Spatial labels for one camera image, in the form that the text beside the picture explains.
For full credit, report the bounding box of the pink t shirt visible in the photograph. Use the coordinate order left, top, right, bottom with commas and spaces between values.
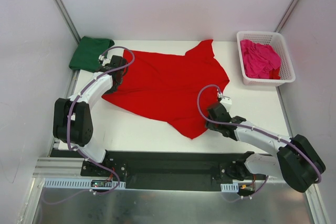
240, 39, 281, 79

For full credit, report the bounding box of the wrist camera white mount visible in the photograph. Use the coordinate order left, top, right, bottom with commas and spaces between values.
217, 91, 232, 112
98, 55, 111, 66

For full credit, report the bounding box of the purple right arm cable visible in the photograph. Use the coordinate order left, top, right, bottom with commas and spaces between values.
196, 84, 323, 204

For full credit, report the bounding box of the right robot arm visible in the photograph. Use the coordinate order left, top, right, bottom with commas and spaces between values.
206, 102, 326, 193

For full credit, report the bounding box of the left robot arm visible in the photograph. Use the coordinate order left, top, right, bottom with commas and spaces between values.
52, 56, 128, 176

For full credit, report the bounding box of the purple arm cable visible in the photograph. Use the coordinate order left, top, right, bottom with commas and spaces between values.
196, 84, 323, 204
41, 46, 136, 205

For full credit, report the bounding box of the aluminium frame rail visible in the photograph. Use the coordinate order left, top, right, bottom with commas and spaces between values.
33, 157, 316, 183

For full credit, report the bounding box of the white plastic laundry basket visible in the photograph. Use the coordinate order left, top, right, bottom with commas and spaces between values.
236, 31, 296, 87

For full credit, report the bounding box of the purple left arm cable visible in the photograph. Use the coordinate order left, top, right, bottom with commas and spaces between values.
41, 46, 136, 205

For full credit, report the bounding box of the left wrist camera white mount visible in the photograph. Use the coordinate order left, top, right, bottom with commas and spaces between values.
98, 55, 111, 66

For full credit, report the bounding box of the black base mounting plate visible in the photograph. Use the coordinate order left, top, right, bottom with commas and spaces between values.
80, 150, 267, 192

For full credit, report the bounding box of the white slotted cable duct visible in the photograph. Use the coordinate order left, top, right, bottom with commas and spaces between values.
220, 183, 239, 193
44, 178, 126, 190

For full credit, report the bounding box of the red t shirt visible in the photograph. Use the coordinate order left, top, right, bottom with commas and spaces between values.
102, 40, 229, 139

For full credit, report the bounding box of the folded green t shirt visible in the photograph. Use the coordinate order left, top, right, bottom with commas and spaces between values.
69, 36, 115, 72

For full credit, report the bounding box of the left white slotted cable duct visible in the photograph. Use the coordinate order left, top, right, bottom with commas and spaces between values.
44, 178, 126, 190

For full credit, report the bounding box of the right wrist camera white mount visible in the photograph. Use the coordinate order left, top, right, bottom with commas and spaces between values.
217, 91, 232, 112

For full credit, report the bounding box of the right white slotted cable duct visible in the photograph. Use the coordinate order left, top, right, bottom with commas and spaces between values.
220, 183, 239, 193

